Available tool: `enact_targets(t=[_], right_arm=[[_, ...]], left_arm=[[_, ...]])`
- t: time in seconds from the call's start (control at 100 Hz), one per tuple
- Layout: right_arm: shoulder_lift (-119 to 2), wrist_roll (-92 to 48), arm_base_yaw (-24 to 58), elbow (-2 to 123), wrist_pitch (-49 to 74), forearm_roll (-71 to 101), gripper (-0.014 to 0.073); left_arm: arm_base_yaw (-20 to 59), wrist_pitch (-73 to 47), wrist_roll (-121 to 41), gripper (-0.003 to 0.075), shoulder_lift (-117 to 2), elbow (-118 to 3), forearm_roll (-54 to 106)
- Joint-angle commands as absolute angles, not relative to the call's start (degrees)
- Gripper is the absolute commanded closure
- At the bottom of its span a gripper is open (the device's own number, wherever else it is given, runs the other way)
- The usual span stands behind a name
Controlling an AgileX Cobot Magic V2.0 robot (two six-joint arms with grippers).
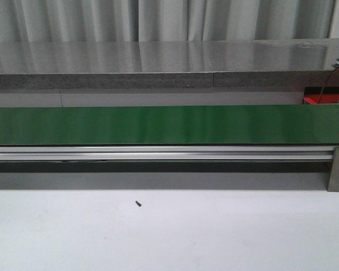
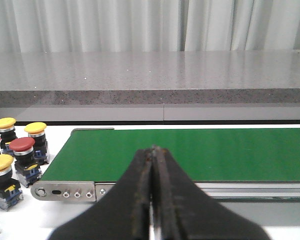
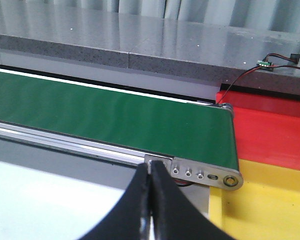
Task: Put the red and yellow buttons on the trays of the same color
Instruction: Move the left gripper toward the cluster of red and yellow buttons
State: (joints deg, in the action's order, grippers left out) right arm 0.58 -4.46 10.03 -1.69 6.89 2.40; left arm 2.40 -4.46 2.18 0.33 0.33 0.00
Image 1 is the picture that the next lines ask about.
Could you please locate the grey pleated curtain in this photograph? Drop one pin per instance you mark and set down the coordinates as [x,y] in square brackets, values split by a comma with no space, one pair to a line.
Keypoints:
[137,21]

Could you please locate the grey granite counter shelf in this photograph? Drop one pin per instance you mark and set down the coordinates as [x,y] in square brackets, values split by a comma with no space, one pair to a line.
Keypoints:
[169,65]

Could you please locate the red plastic tray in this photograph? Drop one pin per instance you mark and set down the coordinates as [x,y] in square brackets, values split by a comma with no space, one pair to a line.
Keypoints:
[327,95]

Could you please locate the aluminium conveyor side rail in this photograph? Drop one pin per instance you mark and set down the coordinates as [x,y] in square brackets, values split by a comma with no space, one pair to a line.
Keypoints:
[86,153]

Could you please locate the green conveyor belt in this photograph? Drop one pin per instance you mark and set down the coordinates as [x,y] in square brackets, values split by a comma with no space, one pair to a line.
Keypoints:
[178,125]

